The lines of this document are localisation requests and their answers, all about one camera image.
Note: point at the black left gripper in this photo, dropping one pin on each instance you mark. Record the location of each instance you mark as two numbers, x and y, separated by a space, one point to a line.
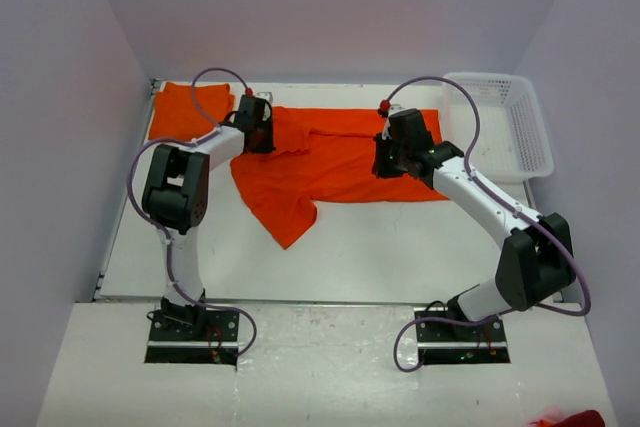
267 146

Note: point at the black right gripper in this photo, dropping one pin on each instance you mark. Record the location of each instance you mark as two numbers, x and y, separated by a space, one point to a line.
381 169

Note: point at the orange t shirt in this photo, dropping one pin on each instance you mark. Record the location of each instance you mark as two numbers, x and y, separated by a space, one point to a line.
175 115
321 155

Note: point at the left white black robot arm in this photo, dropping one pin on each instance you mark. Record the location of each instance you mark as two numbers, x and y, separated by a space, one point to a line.
176 194

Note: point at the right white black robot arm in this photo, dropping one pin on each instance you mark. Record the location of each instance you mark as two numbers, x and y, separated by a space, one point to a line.
530 268

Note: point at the folded orange t shirt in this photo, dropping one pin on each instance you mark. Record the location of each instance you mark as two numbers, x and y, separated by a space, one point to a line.
175 115

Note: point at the white plastic laundry basket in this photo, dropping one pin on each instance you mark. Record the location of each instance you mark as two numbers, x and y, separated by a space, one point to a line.
513 145

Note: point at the red cloth at edge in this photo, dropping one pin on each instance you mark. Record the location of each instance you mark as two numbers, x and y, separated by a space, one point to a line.
588 418

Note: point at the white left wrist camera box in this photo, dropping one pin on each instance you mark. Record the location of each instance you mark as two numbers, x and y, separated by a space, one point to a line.
265 95

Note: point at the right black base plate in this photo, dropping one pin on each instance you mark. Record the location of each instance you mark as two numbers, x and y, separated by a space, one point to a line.
444 344

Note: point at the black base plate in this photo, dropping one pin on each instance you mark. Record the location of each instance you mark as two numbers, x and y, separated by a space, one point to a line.
444 344
212 340

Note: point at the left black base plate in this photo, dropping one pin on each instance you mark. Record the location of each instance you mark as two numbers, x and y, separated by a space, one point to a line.
212 340

